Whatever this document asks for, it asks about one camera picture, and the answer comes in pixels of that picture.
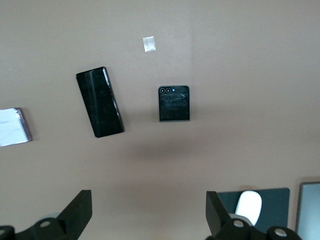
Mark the grey closed laptop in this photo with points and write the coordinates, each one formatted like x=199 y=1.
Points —
x=310 y=212

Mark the long black slab phone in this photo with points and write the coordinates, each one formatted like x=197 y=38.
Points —
x=100 y=102

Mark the small white box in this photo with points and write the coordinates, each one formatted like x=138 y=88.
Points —
x=12 y=127

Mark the small clear tape piece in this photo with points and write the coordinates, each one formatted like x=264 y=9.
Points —
x=149 y=44

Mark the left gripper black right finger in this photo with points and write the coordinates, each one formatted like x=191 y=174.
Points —
x=217 y=215

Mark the white computer mouse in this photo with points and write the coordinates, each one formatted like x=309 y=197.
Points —
x=248 y=205

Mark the black flip phone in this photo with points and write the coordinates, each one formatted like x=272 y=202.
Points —
x=174 y=105

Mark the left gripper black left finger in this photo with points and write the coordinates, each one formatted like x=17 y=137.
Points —
x=75 y=212

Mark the black mouse pad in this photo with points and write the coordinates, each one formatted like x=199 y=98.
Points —
x=275 y=207

